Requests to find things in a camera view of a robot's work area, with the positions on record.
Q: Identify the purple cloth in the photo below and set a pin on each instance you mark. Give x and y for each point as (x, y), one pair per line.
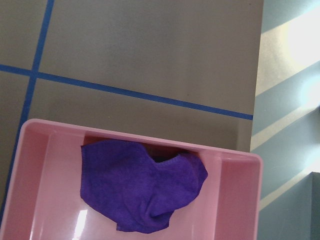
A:
(121, 181)

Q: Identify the pink plastic tray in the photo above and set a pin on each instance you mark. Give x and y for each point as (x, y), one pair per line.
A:
(43, 200)

